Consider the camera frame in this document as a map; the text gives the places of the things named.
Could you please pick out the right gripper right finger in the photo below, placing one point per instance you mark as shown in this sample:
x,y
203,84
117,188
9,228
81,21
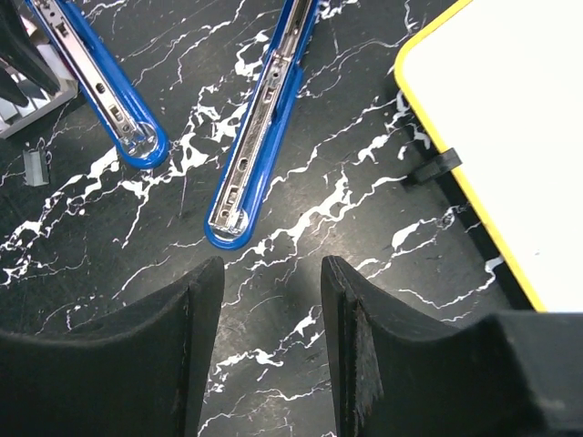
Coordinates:
x,y
398,372

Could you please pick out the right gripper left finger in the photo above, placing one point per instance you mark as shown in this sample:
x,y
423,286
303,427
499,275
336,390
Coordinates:
x,y
138,371

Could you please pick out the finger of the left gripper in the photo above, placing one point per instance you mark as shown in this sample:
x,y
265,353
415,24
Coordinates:
x,y
10,91
18,51

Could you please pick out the staple tray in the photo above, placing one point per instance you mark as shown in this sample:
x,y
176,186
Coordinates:
x,y
39,103

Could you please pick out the staple strip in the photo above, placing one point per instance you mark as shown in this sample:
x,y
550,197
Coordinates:
x,y
36,168

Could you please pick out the small whiteboard orange frame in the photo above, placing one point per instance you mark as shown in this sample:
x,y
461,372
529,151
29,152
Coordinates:
x,y
500,83

